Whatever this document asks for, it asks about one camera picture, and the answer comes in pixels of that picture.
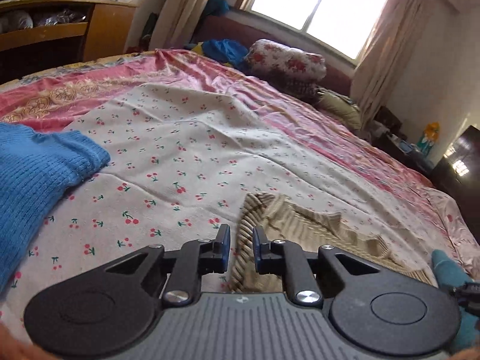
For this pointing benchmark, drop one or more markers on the dark nightstand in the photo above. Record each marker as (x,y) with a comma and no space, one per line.
(397,138)

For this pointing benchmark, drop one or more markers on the rolled red floral quilt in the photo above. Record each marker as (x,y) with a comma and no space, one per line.
(285,60)

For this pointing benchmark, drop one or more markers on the blue cloth by window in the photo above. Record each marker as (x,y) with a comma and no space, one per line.
(225,52)

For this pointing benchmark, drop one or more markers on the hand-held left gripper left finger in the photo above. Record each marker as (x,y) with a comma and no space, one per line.
(225,240)

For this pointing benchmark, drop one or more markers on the teal knit cloth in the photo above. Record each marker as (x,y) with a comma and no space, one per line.
(448,270)

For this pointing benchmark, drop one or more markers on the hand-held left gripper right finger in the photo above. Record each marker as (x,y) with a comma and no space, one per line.
(257,245)

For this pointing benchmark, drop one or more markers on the blue knit sweater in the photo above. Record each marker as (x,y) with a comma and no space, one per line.
(33,180)

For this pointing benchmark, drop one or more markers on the dark wooden headboard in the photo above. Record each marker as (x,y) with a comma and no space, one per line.
(461,180)

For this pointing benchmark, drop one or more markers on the beige striped ribbed sweater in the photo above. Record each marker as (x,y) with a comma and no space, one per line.
(300,217)

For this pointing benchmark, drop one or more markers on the checked folded blanket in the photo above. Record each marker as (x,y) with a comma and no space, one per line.
(298,88)

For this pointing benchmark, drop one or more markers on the beige curtain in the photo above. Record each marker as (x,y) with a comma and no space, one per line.
(187,7)

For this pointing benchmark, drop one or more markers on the pink curtain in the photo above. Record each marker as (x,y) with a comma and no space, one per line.
(397,37)

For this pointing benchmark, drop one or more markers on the wooden desk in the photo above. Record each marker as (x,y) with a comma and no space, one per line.
(108,26)

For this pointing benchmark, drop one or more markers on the yellow and teal bottle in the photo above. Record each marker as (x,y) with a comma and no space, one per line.
(428,138)

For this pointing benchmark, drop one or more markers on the clear plastic bag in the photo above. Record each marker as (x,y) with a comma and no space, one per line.
(56,17)

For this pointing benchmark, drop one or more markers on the pink floral quilt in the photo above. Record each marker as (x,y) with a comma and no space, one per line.
(285,101)

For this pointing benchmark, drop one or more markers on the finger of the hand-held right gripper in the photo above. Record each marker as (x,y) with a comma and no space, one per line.
(468,293)

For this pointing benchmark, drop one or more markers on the blue plastic bag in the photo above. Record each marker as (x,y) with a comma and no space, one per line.
(219,2)

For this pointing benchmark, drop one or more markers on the window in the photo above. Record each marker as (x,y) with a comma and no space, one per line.
(318,3)

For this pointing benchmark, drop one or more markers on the olive green pillow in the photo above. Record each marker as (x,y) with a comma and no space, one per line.
(341,108)

